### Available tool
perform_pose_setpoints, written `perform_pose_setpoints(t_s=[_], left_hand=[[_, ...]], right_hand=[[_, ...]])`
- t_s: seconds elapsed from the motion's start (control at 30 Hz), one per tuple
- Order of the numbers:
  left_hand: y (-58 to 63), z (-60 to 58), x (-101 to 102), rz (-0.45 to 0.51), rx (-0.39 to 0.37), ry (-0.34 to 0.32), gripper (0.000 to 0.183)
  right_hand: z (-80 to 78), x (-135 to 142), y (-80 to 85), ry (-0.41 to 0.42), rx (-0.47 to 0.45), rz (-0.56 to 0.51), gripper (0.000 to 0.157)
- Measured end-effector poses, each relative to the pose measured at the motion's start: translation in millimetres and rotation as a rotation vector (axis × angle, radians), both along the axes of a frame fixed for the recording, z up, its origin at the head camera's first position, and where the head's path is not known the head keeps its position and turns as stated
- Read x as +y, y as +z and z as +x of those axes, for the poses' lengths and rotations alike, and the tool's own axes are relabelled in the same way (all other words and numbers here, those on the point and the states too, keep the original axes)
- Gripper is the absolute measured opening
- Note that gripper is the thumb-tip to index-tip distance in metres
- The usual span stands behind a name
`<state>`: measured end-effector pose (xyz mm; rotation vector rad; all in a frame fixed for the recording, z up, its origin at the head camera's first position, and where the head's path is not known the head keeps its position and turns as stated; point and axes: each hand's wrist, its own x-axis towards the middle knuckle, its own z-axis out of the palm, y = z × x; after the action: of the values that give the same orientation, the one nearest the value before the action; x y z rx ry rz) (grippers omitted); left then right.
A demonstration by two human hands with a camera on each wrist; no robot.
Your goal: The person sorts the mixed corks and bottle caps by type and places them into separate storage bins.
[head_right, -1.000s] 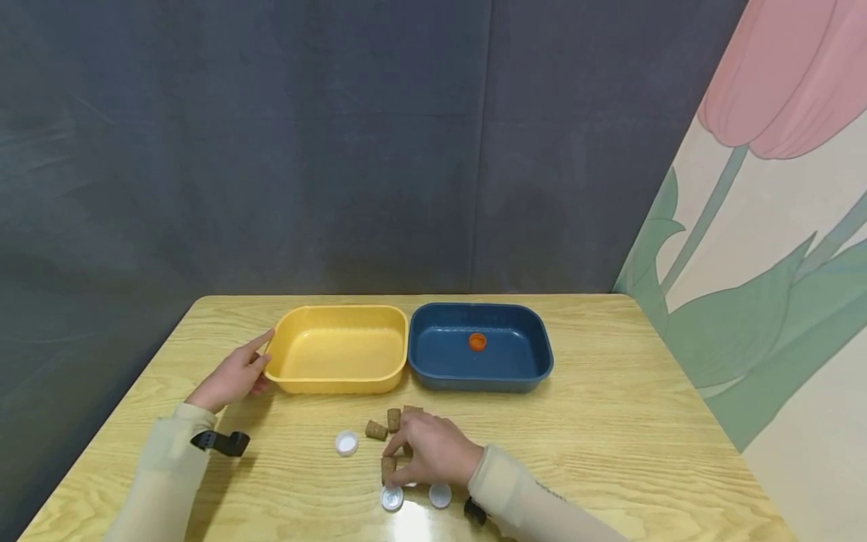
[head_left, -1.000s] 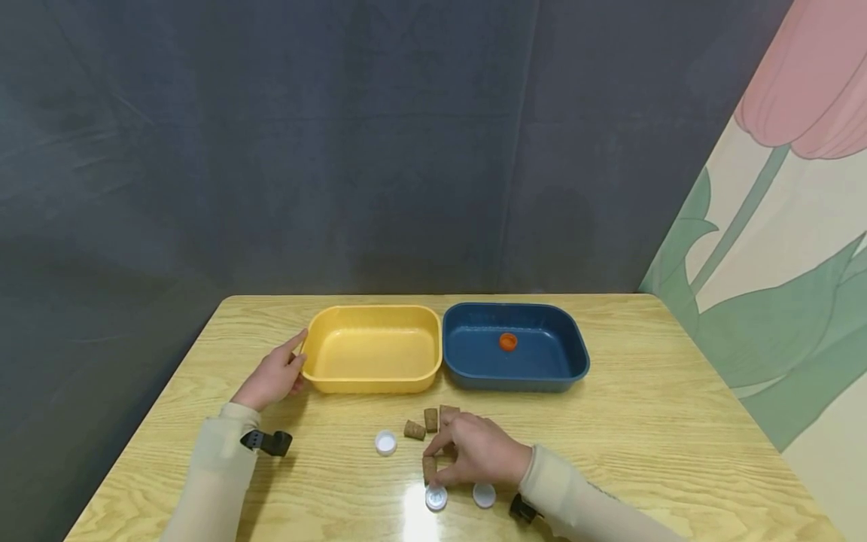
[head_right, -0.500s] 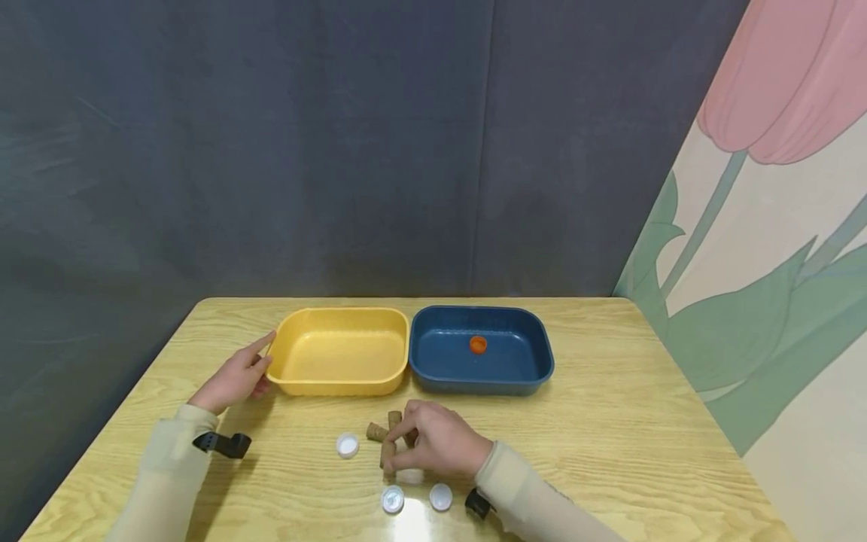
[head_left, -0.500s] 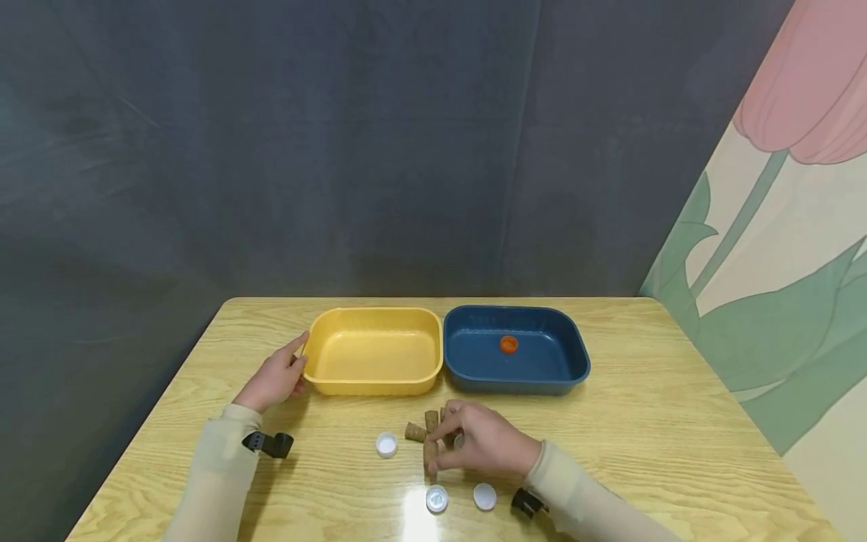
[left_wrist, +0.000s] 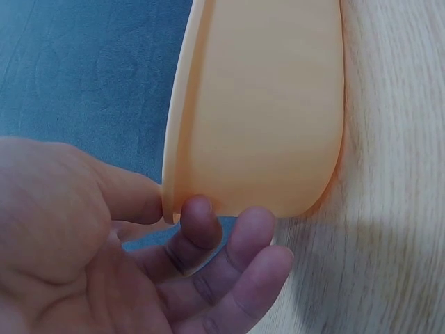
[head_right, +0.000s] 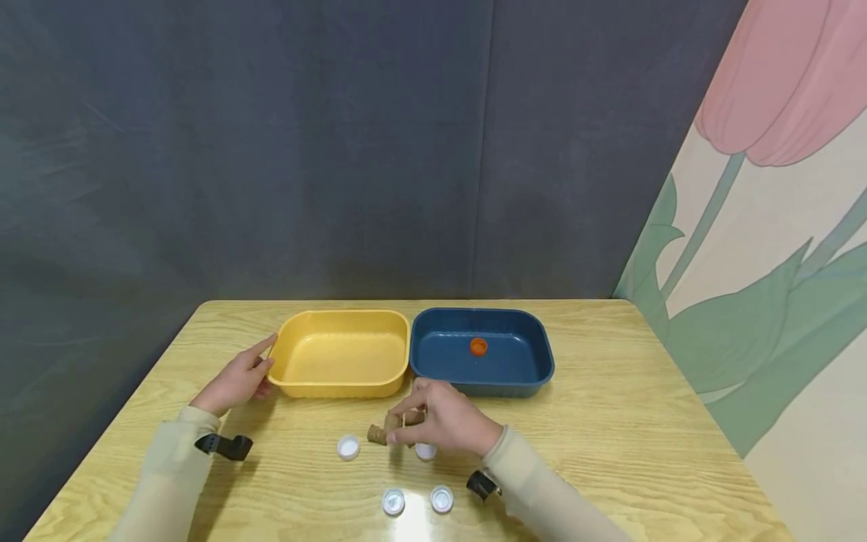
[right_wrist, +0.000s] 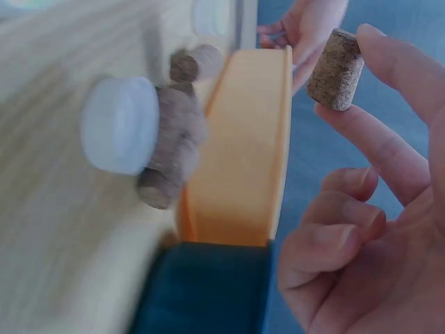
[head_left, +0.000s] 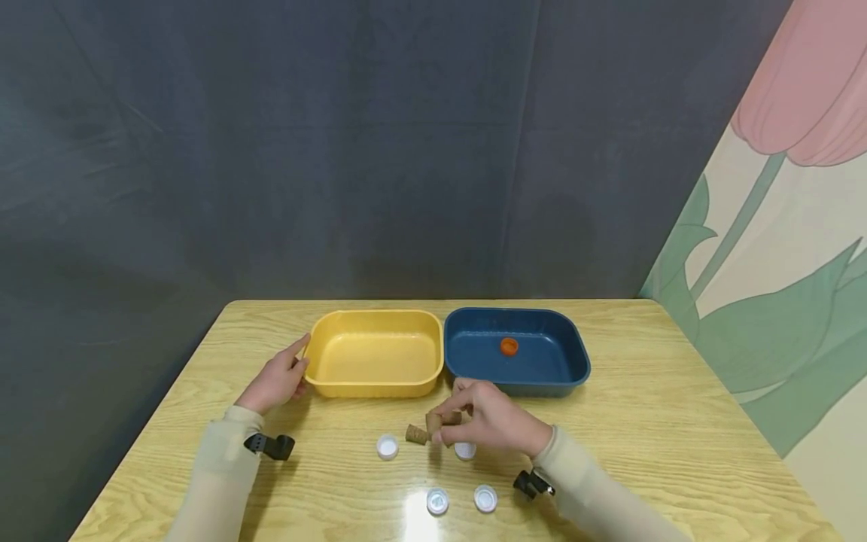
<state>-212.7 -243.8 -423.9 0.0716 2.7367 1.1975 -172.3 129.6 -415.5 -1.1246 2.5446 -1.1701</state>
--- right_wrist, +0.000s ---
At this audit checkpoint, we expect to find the person's left hand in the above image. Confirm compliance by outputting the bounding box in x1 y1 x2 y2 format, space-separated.
257 0 350 95

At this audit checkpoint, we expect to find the person's right hand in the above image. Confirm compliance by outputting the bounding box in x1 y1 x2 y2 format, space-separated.
277 23 445 334

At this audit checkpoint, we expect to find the orange plastic bin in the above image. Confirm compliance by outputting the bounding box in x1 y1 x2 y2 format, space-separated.
176 45 293 248

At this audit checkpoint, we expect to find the white plastic bottle cap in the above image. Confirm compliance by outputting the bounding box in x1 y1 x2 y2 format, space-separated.
190 0 231 38
80 76 161 176

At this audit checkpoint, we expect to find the dark blue plastic bin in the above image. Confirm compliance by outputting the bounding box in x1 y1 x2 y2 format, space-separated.
131 241 276 334

